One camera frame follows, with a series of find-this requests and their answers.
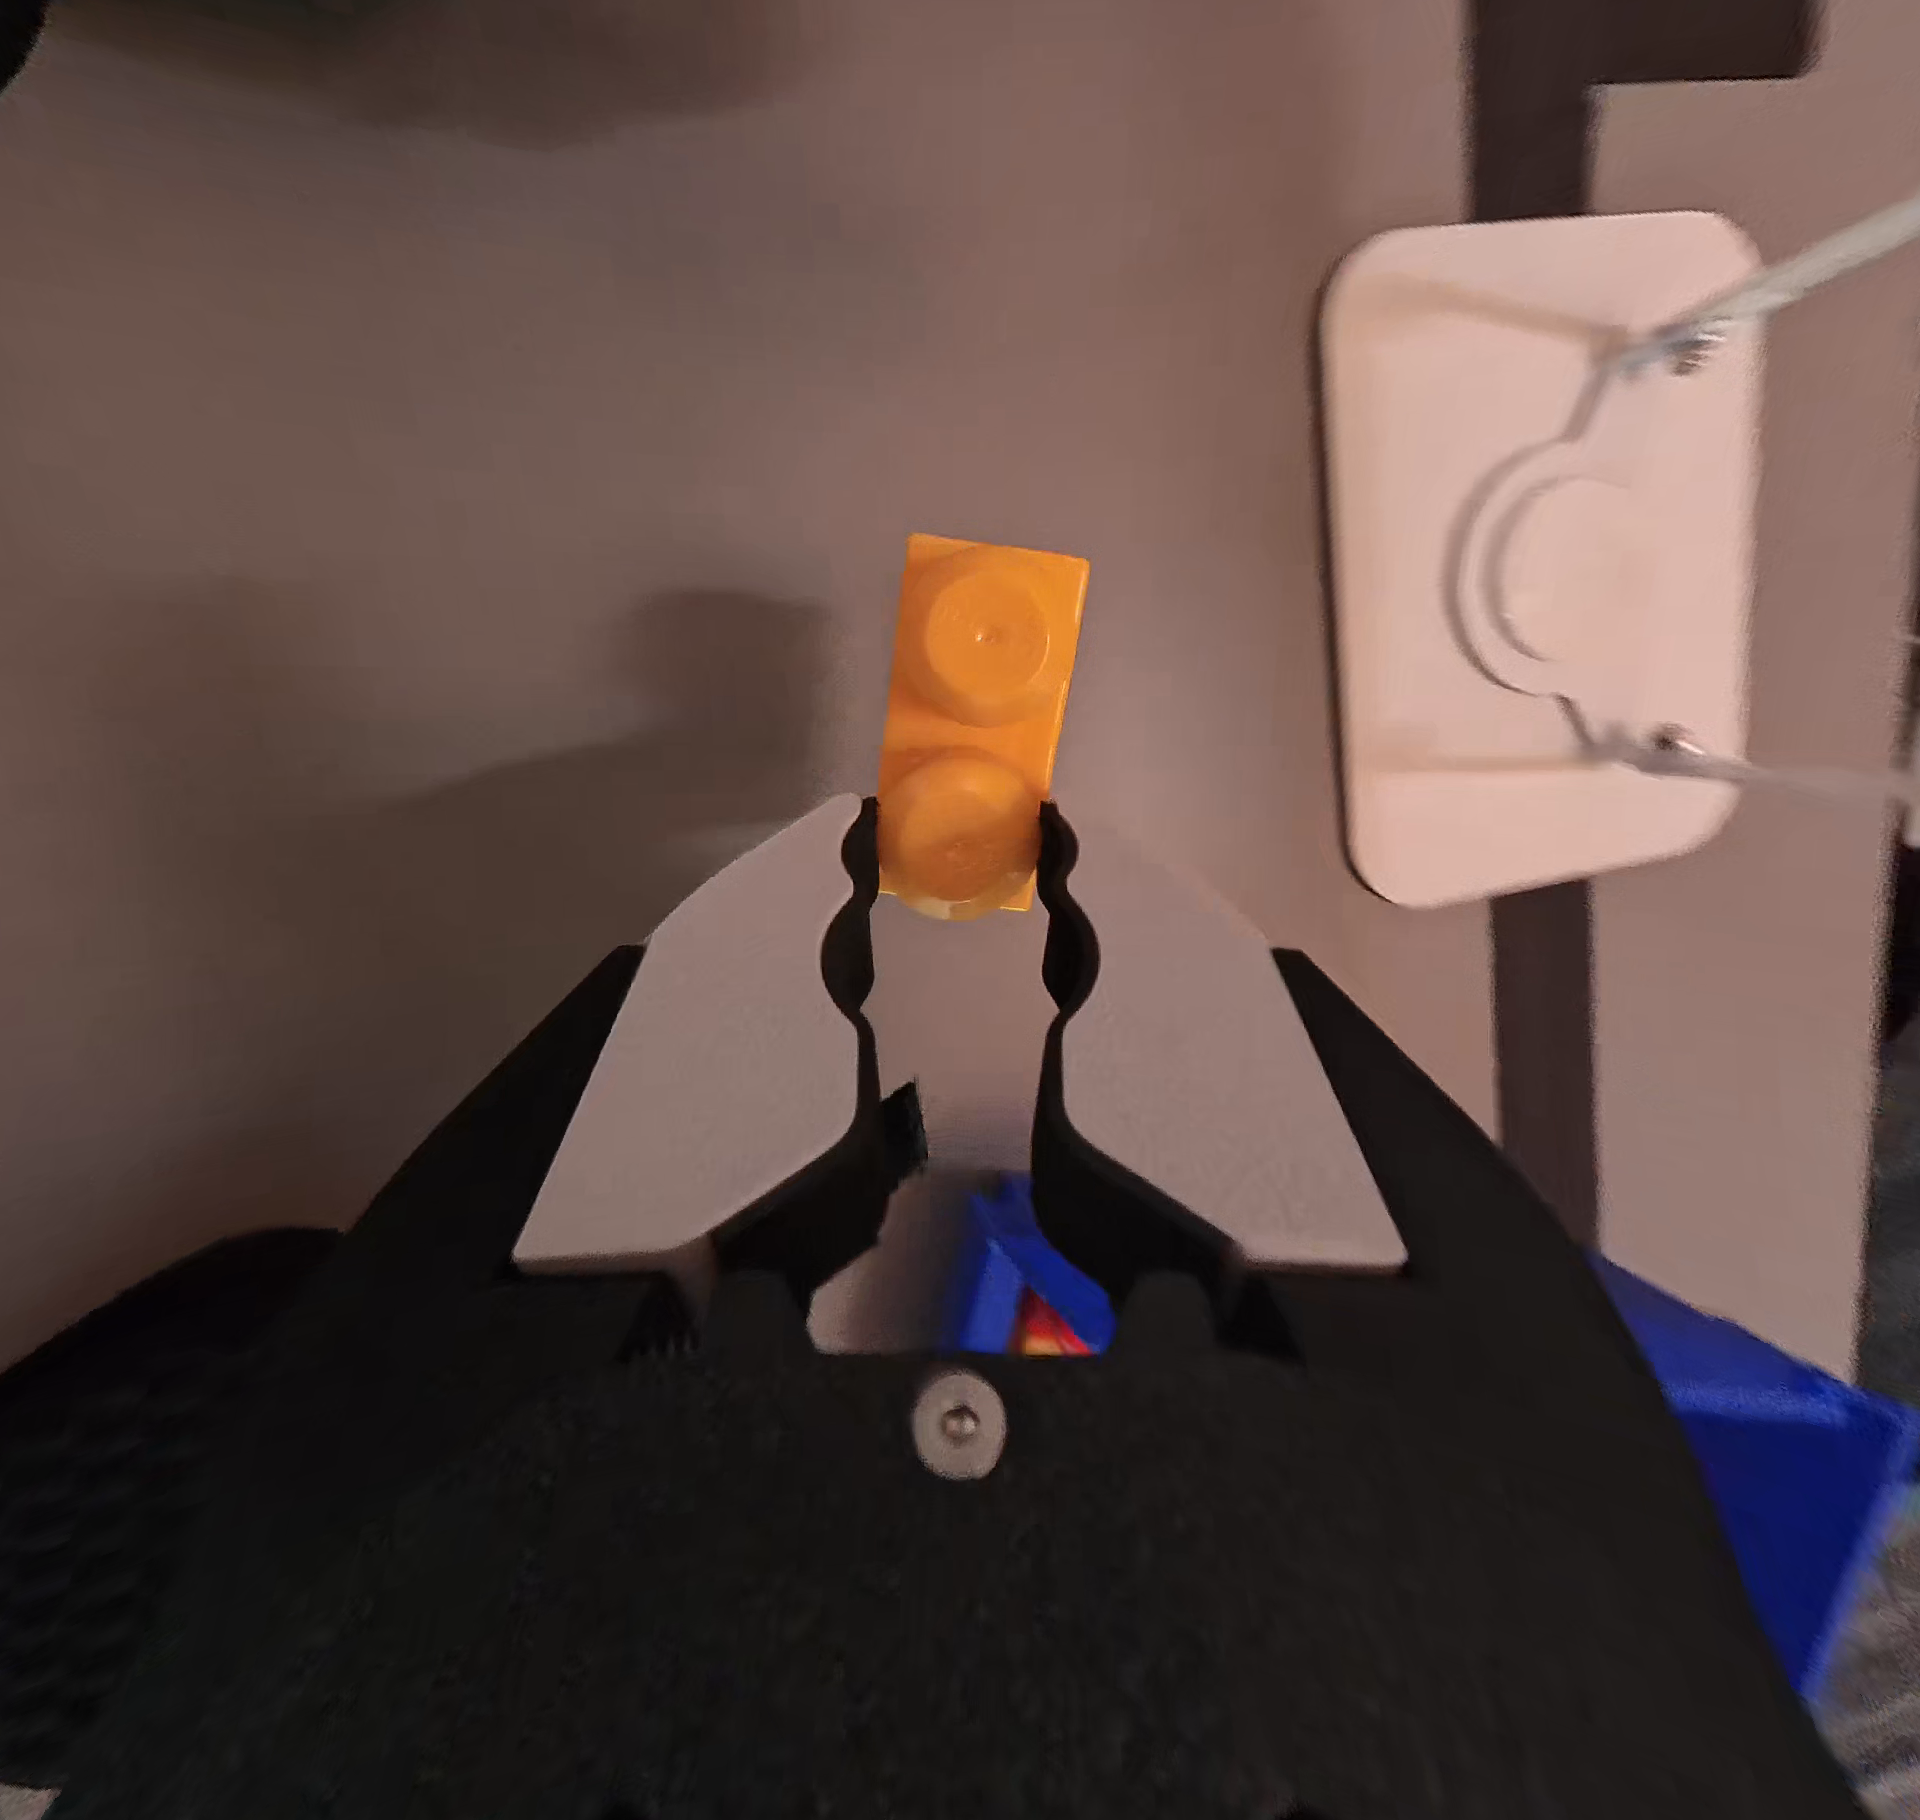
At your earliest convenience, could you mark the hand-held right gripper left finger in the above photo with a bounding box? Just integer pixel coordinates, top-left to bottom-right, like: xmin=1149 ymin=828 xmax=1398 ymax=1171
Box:
xmin=512 ymin=795 xmax=933 ymax=1314

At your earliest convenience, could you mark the yellow mega block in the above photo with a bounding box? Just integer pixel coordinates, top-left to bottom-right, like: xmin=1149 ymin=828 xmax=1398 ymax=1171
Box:
xmin=876 ymin=533 xmax=1091 ymax=924

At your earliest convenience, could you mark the blue plastic bin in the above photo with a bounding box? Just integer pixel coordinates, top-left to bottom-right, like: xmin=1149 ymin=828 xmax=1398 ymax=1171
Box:
xmin=960 ymin=1171 xmax=1920 ymax=1709

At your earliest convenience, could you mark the white document stand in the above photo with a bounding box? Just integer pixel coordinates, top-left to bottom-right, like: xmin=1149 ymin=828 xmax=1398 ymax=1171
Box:
xmin=1320 ymin=192 xmax=1920 ymax=910

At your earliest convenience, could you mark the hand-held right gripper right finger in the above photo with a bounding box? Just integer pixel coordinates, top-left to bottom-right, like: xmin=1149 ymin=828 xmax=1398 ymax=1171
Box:
xmin=1029 ymin=796 xmax=1412 ymax=1309

